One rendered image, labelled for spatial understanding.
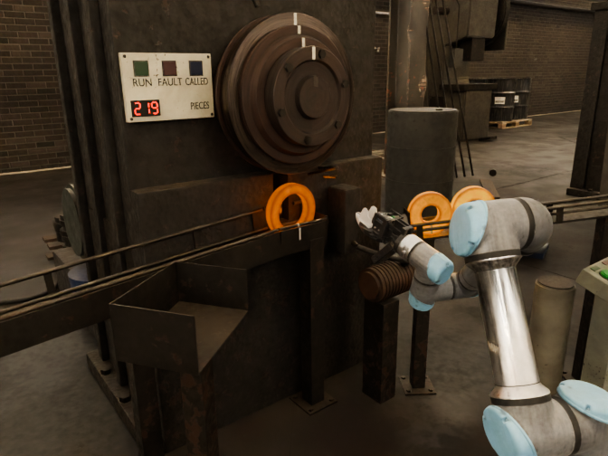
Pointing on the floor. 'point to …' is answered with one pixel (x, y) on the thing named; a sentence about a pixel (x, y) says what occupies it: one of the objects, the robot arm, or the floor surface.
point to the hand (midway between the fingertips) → (358, 216)
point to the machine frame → (207, 191)
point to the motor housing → (382, 326)
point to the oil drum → (420, 156)
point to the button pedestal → (598, 350)
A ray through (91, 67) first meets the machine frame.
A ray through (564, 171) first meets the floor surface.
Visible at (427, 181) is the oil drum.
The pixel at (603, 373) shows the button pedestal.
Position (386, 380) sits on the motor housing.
